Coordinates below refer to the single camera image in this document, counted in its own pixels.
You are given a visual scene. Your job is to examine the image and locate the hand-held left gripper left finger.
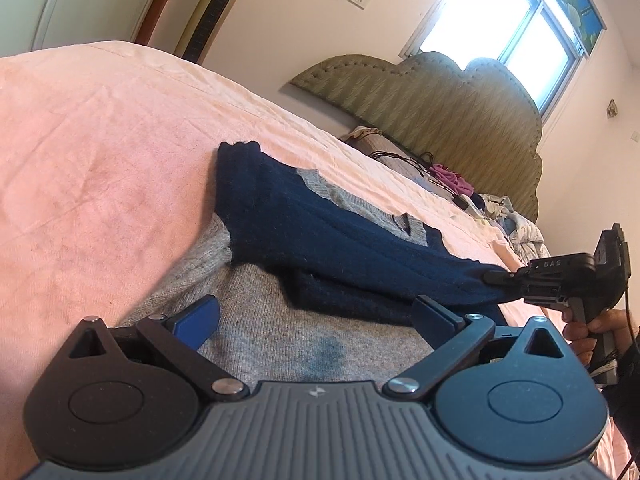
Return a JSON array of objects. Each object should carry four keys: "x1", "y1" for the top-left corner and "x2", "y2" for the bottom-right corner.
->
[{"x1": 66, "y1": 295, "x2": 249, "y2": 402}]

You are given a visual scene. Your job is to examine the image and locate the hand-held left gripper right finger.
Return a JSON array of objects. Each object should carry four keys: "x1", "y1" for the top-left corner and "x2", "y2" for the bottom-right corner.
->
[{"x1": 383, "y1": 294, "x2": 567, "y2": 402}]

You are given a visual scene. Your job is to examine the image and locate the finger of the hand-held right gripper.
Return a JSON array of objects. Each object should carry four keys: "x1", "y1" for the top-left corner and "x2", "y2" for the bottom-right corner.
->
[{"x1": 481, "y1": 266, "x2": 532, "y2": 291}]

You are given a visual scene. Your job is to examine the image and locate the grey and navy sweater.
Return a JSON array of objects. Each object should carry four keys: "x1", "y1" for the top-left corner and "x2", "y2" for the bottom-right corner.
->
[{"x1": 116, "y1": 140, "x2": 527, "y2": 387}]

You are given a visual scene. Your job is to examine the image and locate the person's right forearm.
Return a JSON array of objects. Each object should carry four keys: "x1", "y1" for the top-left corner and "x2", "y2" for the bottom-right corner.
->
[{"x1": 602, "y1": 327, "x2": 640, "y2": 466}]

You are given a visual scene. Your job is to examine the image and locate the pile of light clothes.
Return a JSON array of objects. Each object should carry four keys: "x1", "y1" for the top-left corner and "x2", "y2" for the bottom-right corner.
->
[{"x1": 474, "y1": 192, "x2": 546, "y2": 263}]

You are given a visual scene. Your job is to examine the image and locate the person's right hand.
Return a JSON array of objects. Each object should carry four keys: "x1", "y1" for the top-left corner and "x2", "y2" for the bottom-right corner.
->
[{"x1": 560, "y1": 306, "x2": 640, "y2": 367}]

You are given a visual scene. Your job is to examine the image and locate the pink cloth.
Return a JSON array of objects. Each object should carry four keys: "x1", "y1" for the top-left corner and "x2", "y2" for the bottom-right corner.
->
[{"x1": 428, "y1": 162, "x2": 474, "y2": 197}]

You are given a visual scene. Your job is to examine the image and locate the green padded headboard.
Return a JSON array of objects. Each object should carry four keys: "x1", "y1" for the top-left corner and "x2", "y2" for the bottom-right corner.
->
[{"x1": 289, "y1": 51, "x2": 545, "y2": 224}]

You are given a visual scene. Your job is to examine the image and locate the patterned pillow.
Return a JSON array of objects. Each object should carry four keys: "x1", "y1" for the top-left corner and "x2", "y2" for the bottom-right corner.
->
[{"x1": 339, "y1": 126, "x2": 427, "y2": 173}]

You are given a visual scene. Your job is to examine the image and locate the pink bed sheet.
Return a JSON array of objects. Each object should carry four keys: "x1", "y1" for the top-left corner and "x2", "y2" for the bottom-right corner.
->
[{"x1": 0, "y1": 40, "x2": 623, "y2": 480}]

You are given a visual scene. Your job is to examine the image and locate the window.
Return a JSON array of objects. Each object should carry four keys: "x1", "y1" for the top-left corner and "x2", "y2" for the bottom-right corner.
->
[{"x1": 399, "y1": 0, "x2": 609, "y2": 122}]

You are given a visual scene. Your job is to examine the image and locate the beige panel with black strip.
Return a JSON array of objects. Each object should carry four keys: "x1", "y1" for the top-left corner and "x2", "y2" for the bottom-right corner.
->
[{"x1": 172, "y1": 0, "x2": 262, "y2": 64}]

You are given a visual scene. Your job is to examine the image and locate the white sliding wardrobe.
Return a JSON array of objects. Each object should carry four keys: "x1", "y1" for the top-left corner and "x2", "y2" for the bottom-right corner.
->
[{"x1": 30, "y1": 0, "x2": 182, "y2": 52}]

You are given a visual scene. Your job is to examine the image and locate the black cable bundle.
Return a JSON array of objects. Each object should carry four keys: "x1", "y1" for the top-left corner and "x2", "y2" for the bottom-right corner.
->
[{"x1": 372, "y1": 151, "x2": 437, "y2": 173}]

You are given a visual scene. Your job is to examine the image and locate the brown wooden frame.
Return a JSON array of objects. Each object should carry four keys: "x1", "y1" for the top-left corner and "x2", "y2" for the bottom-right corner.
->
[{"x1": 134, "y1": 0, "x2": 195, "y2": 47}]

